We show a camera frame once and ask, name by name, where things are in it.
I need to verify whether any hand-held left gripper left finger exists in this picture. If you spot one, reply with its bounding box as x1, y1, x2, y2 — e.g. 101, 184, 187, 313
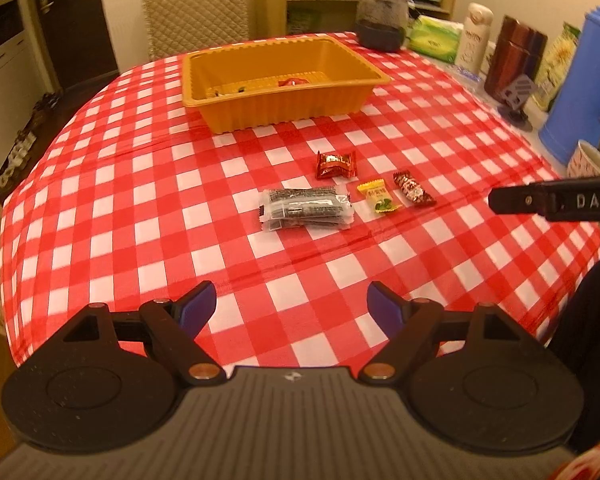
62, 280, 227, 387

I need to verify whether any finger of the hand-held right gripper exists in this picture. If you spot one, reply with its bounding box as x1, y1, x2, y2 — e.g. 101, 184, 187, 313
488, 182, 549, 216

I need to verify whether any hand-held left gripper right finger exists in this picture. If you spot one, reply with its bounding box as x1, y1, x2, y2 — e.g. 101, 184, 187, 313
356, 280, 524, 387

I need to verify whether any dark red candy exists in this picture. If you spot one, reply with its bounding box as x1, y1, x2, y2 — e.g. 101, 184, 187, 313
392, 170, 437, 209

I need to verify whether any yellow candy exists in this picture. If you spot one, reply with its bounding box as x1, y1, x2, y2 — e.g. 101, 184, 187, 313
355, 179, 401, 215

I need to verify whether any clear packet of dark sticks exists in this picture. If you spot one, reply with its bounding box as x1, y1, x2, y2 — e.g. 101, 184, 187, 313
257, 185, 355, 232

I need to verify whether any small red foil candy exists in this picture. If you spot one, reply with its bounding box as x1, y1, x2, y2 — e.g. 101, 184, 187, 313
314, 149, 357, 181

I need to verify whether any yellow plastic tray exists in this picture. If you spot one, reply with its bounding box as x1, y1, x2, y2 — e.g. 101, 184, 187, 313
181, 35, 392, 135

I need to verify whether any white patterned mug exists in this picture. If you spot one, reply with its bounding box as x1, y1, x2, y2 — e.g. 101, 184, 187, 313
565, 139, 600, 179

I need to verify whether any red white checkered tablecloth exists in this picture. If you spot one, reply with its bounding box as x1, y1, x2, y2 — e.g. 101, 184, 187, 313
0, 31, 600, 372

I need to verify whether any black phone stand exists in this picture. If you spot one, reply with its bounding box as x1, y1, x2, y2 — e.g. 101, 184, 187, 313
497, 74, 539, 132

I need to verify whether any blue plastic jug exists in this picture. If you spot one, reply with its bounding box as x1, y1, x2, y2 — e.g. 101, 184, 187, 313
538, 0, 600, 167

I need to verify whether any small blue box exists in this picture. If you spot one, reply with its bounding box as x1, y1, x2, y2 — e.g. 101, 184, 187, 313
454, 64, 484, 86

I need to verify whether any yellow green bag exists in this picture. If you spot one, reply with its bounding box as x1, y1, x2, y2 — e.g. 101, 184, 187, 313
532, 21, 582, 114

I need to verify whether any person's dark clothing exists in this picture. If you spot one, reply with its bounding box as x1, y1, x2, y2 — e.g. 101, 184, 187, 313
549, 222, 600, 456

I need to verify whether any brown metal thermos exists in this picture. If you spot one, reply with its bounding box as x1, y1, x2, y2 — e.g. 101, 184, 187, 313
483, 14, 549, 104

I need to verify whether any white thermos bottle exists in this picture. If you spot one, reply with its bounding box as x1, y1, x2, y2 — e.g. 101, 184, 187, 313
453, 2, 496, 75

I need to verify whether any green tissue pack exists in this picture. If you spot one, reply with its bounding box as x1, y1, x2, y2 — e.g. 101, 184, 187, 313
407, 14, 464, 65

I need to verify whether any dark glass jar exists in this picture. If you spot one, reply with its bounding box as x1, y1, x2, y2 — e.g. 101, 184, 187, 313
354, 0, 410, 54

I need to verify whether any row of shoes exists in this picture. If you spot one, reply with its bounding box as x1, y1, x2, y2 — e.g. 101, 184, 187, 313
0, 89, 64, 197

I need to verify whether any red white printed cloth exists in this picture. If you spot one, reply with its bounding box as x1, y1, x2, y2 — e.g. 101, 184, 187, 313
552, 442, 600, 480

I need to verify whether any wooden shelf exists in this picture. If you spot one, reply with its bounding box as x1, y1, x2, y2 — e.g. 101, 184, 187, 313
254, 0, 456, 39

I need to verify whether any dark wooden door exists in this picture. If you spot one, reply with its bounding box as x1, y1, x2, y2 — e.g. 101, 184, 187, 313
27, 0, 119, 94

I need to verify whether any white cabinet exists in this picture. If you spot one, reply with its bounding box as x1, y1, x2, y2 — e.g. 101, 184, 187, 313
0, 0, 37, 111

